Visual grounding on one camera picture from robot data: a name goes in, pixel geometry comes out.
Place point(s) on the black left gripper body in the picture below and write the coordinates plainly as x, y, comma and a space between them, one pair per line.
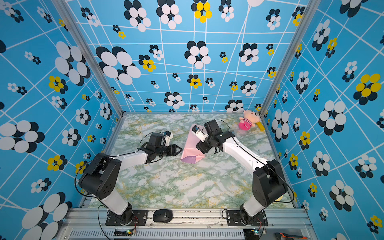
163, 151

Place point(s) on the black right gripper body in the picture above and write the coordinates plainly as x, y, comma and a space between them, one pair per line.
207, 145

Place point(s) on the purple wrapping paper sheet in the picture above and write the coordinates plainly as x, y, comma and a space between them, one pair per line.
190, 153

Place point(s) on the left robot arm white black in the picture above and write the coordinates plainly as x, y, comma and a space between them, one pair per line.
101, 176

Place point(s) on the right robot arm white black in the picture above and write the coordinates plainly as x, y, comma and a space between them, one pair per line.
268, 181

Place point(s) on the pink plush pig toy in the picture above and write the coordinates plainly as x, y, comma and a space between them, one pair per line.
249, 120

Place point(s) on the black computer mouse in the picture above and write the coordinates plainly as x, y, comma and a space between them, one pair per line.
162, 216

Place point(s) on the green circuit board left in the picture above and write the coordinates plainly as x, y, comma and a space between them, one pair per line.
124, 233

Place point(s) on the green circuit board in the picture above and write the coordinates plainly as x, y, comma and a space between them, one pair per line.
252, 234
124, 233

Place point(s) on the green circuit board right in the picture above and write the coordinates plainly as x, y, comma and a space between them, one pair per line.
252, 234

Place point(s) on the orange black tool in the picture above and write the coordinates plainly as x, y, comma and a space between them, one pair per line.
284, 236

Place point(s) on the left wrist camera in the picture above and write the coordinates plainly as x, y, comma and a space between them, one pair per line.
167, 136

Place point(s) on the aluminium front rail base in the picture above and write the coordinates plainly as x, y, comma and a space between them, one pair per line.
187, 224

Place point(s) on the aluminium frame post right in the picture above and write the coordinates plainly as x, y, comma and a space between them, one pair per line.
288, 57

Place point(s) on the aluminium frame post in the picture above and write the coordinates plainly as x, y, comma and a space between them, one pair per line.
64, 12
288, 57

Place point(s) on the aluminium frame post left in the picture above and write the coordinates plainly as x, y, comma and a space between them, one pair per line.
64, 12

